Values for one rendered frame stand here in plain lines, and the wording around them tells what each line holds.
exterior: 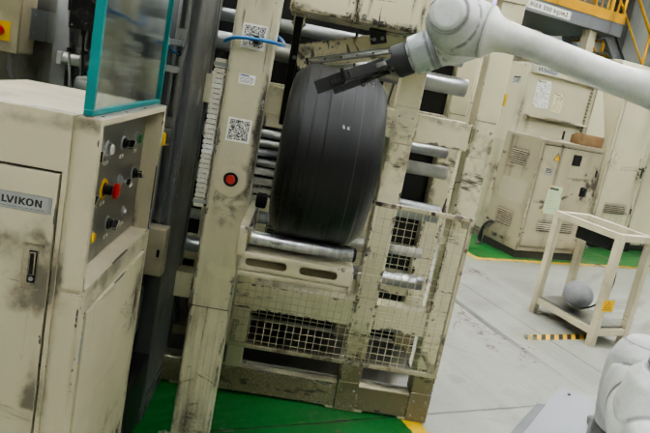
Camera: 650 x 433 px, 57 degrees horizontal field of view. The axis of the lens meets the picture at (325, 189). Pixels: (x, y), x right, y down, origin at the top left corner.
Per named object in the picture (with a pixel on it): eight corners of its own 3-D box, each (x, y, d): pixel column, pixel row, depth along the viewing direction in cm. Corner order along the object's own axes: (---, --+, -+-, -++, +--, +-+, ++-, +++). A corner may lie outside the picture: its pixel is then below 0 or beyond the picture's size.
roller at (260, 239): (245, 245, 188) (247, 231, 187) (247, 241, 192) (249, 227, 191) (354, 264, 190) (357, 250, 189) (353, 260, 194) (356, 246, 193)
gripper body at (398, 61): (413, 72, 132) (373, 86, 135) (418, 72, 140) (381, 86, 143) (402, 39, 132) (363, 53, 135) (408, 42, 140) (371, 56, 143)
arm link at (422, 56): (443, 68, 139) (418, 76, 140) (431, 30, 138) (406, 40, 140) (438, 67, 130) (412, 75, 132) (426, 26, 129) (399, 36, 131)
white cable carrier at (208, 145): (192, 205, 194) (215, 57, 185) (195, 202, 199) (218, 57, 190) (206, 208, 194) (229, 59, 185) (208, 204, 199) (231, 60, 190)
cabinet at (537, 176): (514, 258, 615) (545, 139, 593) (479, 241, 667) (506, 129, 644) (578, 262, 654) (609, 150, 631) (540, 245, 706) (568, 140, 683)
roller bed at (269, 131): (221, 198, 232) (233, 123, 227) (225, 191, 247) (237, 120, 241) (271, 208, 233) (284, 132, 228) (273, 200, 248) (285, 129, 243)
